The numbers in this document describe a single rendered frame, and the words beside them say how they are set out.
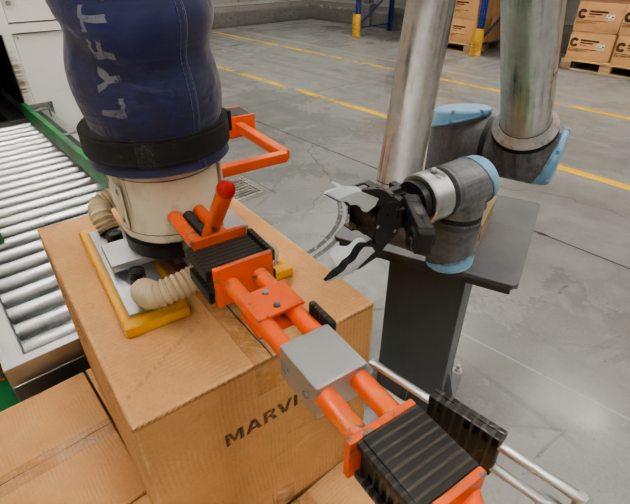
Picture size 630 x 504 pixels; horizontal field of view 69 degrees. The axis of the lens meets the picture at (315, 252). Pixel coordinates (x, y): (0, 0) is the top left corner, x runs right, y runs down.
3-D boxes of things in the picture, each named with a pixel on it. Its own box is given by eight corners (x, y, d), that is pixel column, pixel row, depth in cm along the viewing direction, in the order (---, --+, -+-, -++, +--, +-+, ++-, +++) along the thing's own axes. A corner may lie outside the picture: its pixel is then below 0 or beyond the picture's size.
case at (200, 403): (88, 363, 117) (36, 228, 95) (228, 302, 137) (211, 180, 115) (184, 577, 77) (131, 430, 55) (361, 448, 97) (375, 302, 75)
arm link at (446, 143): (437, 156, 139) (446, 96, 131) (493, 168, 131) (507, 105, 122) (415, 168, 128) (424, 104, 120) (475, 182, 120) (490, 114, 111)
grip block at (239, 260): (188, 278, 64) (182, 242, 61) (251, 256, 68) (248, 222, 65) (213, 311, 58) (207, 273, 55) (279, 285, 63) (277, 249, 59)
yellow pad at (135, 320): (80, 239, 91) (73, 217, 88) (131, 225, 96) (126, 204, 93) (127, 341, 68) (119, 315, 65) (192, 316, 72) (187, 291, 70)
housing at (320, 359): (277, 375, 49) (275, 346, 47) (328, 350, 52) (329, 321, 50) (313, 422, 44) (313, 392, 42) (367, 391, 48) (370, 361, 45)
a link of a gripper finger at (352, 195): (305, 182, 66) (345, 202, 72) (329, 198, 62) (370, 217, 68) (316, 163, 65) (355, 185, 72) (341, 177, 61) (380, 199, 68)
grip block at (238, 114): (209, 130, 114) (207, 110, 111) (241, 124, 118) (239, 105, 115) (224, 140, 108) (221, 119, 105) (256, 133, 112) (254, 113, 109)
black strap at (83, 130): (70, 134, 76) (63, 110, 74) (201, 112, 87) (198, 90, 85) (102, 183, 61) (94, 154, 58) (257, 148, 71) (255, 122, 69)
